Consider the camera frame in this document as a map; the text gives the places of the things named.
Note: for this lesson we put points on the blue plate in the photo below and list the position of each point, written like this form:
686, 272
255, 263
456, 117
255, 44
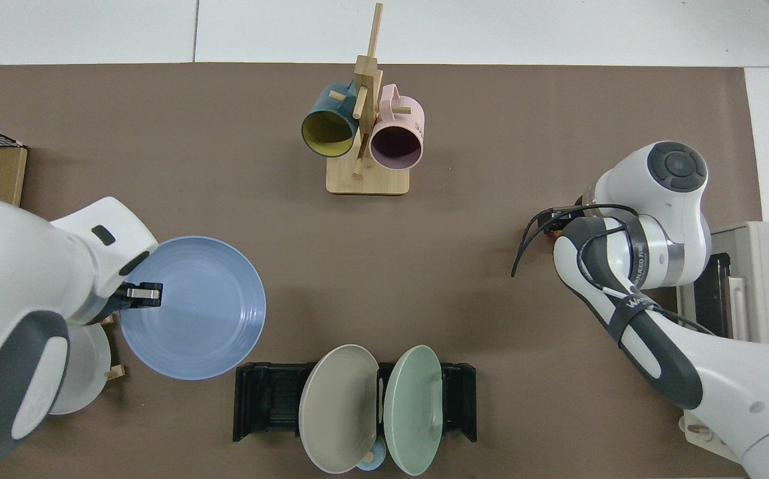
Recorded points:
198, 313

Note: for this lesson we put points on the wooden plate rack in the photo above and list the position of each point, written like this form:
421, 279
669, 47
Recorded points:
116, 372

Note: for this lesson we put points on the grey plate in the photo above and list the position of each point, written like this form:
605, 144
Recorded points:
85, 372

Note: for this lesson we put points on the black dish rack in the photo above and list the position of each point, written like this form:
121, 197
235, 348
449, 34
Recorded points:
265, 399

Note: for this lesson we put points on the beige plate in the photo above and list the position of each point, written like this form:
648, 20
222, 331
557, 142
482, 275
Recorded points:
338, 412

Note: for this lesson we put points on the pale green plate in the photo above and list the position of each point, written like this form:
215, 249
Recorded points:
414, 412

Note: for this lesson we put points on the brown table cloth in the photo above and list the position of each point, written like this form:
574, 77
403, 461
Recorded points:
458, 279

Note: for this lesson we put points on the pink mug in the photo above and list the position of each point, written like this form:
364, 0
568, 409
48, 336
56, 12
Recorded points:
401, 120

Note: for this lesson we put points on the wooden cup stand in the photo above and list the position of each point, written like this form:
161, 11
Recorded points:
368, 179

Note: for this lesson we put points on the dark blue mug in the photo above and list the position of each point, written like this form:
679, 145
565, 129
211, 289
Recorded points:
321, 106

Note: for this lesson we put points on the small blue round thing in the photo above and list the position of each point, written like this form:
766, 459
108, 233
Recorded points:
372, 459

